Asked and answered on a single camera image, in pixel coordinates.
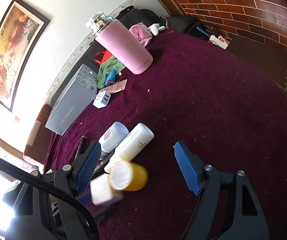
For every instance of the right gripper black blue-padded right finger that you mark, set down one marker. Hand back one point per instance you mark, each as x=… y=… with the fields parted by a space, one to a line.
x=206 y=182

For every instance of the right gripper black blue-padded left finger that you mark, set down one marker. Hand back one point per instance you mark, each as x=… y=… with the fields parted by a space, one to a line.
x=46 y=206

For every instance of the yellow round cream jar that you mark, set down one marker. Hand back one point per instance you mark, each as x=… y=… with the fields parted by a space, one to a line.
x=127 y=176

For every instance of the black marker purple cap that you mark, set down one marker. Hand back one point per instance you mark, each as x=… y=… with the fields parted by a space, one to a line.
x=99 y=170

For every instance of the maroon armchair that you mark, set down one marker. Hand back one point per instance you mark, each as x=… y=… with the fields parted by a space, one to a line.
x=38 y=141

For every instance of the clear pack red item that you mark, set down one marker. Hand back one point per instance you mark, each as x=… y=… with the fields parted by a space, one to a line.
x=101 y=193

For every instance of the black marker yellow tip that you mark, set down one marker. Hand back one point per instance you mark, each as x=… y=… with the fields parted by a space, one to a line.
x=81 y=146

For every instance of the purple velvet bedspread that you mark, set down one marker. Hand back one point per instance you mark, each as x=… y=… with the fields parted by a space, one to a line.
x=225 y=111

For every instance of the white bottle blue cap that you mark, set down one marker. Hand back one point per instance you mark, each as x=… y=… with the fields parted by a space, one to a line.
x=112 y=137

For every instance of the tall white lotion bottle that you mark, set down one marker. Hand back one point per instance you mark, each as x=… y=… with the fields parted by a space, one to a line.
x=131 y=145

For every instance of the grey shoe box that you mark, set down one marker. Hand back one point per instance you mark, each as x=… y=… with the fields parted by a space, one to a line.
x=80 y=91

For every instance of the white usb charger plug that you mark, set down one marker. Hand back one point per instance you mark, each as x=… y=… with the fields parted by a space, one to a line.
x=102 y=99

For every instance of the small brown sachet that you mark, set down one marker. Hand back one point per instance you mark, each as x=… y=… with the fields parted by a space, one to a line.
x=115 y=88

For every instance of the white red tool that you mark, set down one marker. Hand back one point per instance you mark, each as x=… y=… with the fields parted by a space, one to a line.
x=219 y=41

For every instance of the green cloth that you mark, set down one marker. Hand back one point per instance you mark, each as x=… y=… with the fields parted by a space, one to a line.
x=111 y=64

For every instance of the framed horse painting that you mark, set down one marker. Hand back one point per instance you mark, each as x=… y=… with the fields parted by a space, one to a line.
x=20 y=29

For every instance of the pink tumbler with lid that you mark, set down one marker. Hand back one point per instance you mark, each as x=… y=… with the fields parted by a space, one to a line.
x=117 y=39

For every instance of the pink towel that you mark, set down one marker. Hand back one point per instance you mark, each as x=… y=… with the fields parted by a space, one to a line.
x=141 y=33

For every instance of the black sofa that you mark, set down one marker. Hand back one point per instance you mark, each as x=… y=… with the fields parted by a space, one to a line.
x=138 y=17

